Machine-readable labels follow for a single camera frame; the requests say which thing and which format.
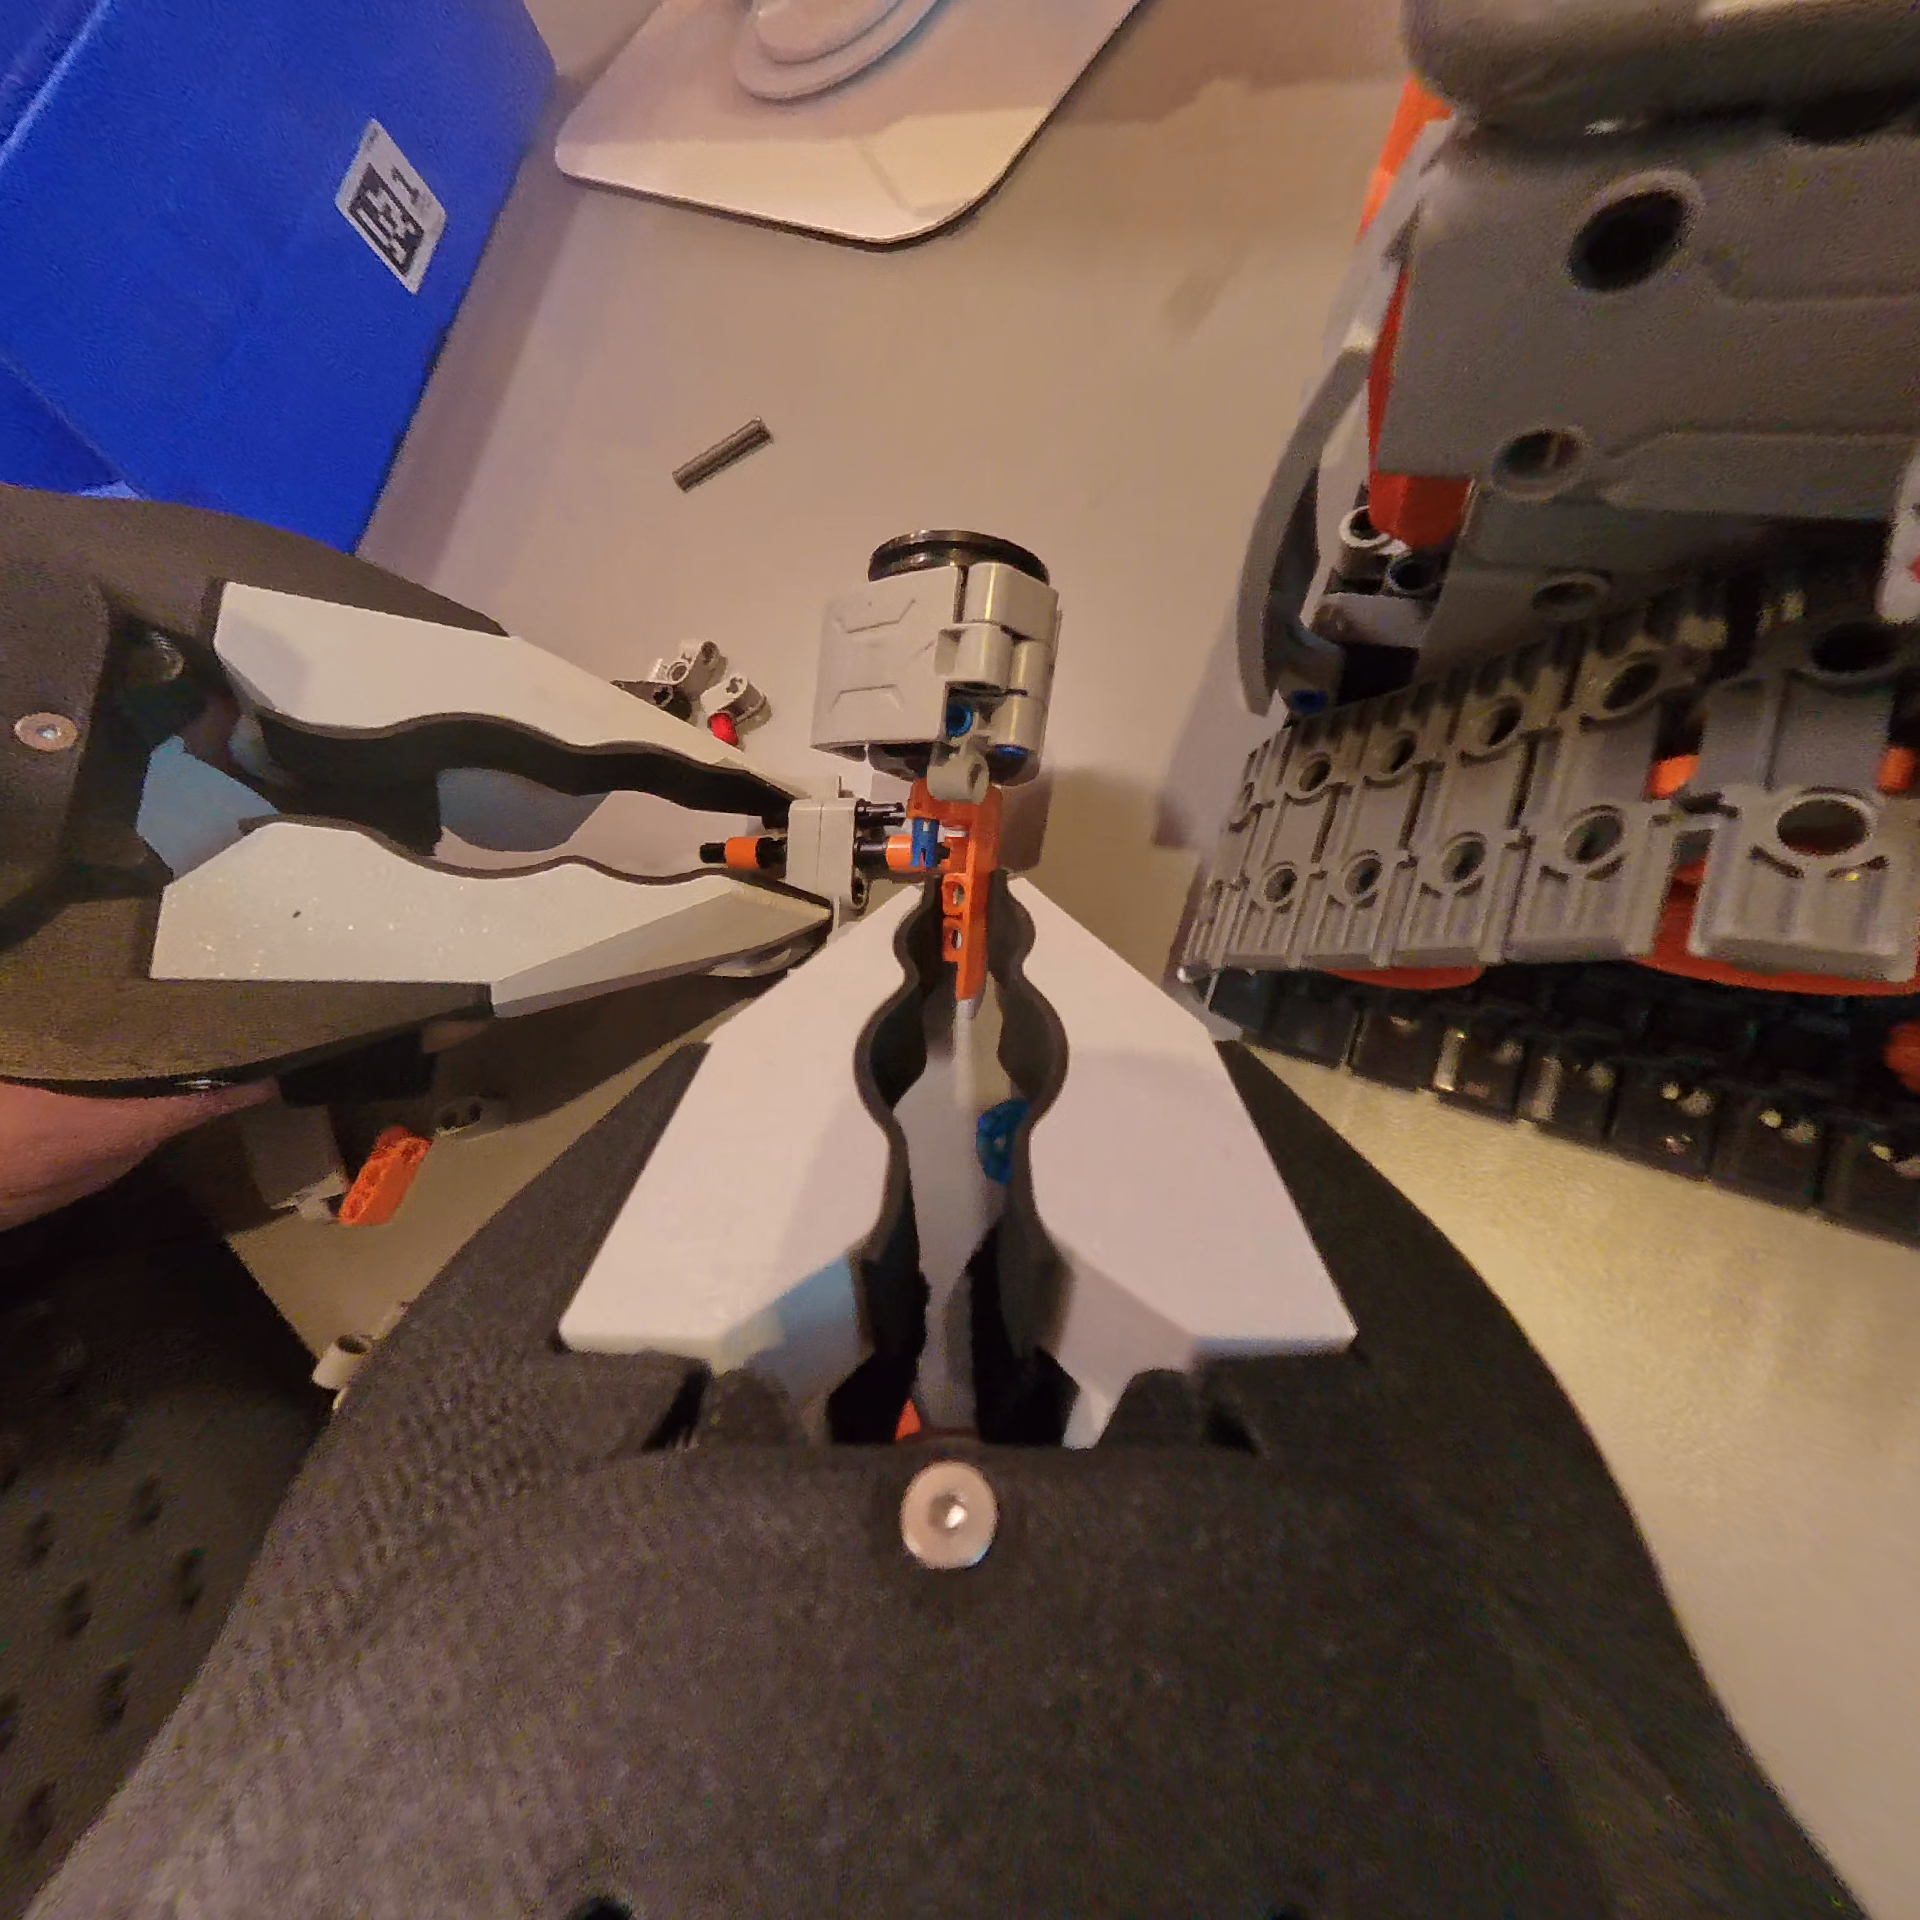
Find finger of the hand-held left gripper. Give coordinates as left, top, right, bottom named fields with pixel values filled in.
left=211, top=578, right=816, bottom=827
left=147, top=814, right=839, bottom=1024

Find grey motor assembly orange panel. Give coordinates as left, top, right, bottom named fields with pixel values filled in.
left=808, top=528, right=1069, bottom=1040

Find clear document stand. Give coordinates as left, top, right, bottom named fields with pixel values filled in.
left=731, top=0, right=965, bottom=108

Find dark perforated panel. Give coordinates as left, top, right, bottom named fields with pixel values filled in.
left=0, top=1216, right=336, bottom=1920

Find short black axle pin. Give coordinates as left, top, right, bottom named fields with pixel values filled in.
left=670, top=416, right=774, bottom=497

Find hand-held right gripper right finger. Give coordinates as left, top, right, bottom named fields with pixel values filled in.
left=989, top=880, right=1362, bottom=1450

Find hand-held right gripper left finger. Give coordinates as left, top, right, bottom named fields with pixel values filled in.
left=555, top=882, right=923, bottom=1390

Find person's left hand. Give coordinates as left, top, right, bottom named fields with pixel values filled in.
left=0, top=1078, right=279, bottom=1235

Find white rounded base board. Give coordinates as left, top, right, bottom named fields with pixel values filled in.
left=551, top=0, right=1144, bottom=249

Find light grey flat clip panel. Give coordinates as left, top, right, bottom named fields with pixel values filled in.
left=309, top=1304, right=408, bottom=1393

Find tracked toy robot vehicle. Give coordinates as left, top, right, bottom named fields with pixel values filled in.
left=1152, top=0, right=1920, bottom=1251

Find blue storage bin with tag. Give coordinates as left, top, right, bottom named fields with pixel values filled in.
left=0, top=0, right=560, bottom=553

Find orange three-hole beam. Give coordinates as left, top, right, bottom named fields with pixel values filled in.
left=336, top=1124, right=437, bottom=1233

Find grey ribbed hinged panel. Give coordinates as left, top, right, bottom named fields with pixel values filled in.
left=223, top=1102, right=360, bottom=1220

